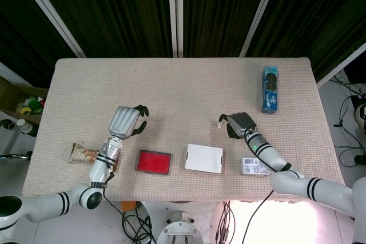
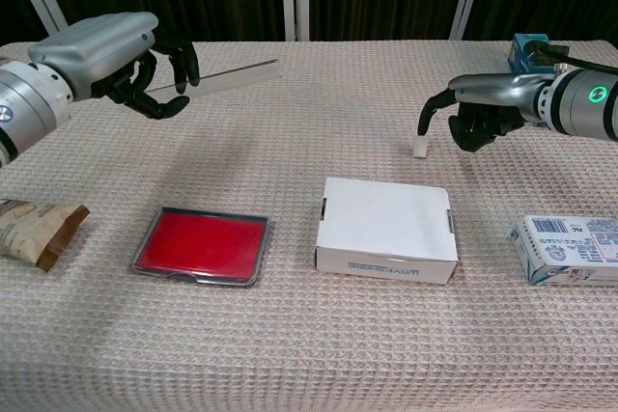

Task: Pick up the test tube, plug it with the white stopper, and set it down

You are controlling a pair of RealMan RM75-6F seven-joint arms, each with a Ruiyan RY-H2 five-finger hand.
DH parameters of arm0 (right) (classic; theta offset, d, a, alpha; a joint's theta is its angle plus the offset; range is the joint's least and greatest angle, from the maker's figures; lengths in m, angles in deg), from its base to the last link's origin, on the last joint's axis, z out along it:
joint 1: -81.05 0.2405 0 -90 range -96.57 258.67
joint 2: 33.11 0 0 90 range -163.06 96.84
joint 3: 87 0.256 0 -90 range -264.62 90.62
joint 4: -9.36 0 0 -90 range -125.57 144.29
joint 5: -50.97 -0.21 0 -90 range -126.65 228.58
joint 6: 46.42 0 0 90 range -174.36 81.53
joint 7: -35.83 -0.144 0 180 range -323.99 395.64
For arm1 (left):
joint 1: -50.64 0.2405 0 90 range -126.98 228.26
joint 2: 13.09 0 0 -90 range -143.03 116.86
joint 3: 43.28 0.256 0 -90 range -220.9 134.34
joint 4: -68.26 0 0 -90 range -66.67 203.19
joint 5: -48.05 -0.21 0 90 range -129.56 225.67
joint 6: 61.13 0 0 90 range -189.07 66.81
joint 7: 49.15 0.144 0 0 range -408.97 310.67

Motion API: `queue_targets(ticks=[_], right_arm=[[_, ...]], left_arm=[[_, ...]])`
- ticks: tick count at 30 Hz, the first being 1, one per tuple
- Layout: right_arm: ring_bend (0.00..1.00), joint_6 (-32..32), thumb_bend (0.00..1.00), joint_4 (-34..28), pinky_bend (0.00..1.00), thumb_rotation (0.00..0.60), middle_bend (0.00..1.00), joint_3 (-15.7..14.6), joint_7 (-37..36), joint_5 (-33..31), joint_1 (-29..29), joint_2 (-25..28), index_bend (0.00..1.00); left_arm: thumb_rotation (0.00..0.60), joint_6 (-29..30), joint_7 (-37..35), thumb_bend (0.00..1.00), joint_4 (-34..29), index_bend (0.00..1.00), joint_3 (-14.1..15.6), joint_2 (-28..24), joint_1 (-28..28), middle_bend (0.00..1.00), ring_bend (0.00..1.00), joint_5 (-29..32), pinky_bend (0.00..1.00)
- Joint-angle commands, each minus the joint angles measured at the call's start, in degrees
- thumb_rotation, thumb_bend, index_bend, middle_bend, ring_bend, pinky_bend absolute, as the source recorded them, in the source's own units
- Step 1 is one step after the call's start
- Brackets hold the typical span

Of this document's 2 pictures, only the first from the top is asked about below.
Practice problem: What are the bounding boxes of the black floor cable bundle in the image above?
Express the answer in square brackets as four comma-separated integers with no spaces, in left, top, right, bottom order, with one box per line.
[121,209,157,244]

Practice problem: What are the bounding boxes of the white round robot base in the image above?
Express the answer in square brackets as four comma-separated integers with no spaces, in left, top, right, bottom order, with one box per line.
[140,199,221,244]

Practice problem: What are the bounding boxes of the white round device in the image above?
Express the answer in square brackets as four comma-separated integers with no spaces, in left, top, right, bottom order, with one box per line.
[353,92,366,134]

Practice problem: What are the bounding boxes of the red ink pad case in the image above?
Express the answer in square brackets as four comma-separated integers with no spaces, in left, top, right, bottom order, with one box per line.
[134,149,174,175]

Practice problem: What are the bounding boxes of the dark green partition panel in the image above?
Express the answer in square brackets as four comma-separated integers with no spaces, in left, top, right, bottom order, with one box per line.
[248,0,366,82]
[28,0,174,58]
[182,0,271,58]
[0,0,78,81]

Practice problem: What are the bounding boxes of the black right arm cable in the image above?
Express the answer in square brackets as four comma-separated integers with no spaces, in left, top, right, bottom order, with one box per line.
[241,189,275,244]

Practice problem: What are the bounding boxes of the open brown cardboard box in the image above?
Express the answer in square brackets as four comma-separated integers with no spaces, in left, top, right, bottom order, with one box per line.
[0,77,49,125]

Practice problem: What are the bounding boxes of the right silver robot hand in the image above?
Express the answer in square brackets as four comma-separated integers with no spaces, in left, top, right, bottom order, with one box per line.
[218,111,258,140]

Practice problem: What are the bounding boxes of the black hanging cables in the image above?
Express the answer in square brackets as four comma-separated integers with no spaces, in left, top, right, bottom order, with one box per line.
[216,201,237,243]

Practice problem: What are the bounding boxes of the white partition frame post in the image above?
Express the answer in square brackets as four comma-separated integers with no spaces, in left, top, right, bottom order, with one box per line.
[0,61,34,87]
[239,0,283,57]
[316,42,366,88]
[167,0,184,58]
[13,0,87,58]

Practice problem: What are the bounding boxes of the black cables beside table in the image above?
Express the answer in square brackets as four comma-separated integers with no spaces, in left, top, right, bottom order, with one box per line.
[333,75,366,167]

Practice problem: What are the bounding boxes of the beige woven tablecloth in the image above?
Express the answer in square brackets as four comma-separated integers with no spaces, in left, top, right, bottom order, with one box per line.
[24,57,345,203]

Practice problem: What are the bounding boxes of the brown snack bag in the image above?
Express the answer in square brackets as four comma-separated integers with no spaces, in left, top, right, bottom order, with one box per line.
[67,142,101,165]

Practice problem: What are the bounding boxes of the dark bottle with white cap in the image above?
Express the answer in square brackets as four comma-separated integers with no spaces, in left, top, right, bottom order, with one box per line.
[16,118,38,138]

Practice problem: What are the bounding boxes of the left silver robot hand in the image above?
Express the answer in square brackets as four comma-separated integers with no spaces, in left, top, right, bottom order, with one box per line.
[108,105,150,141]

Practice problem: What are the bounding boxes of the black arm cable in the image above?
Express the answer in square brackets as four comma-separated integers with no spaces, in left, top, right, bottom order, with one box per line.
[102,188,128,218]
[241,189,275,244]

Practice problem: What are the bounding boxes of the white cardboard box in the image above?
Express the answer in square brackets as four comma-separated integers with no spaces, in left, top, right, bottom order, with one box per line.
[184,143,224,175]

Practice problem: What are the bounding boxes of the small printed white box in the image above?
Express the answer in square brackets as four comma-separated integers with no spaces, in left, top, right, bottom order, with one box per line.
[240,157,270,177]

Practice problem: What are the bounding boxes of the orange object under table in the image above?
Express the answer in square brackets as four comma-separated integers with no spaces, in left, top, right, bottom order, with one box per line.
[120,200,137,213]

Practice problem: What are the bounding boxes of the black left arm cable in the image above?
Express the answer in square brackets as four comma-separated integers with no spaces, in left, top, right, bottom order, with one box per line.
[102,188,128,218]

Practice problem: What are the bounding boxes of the blue cookie package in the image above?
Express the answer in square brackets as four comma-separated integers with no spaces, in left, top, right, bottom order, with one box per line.
[261,65,280,114]

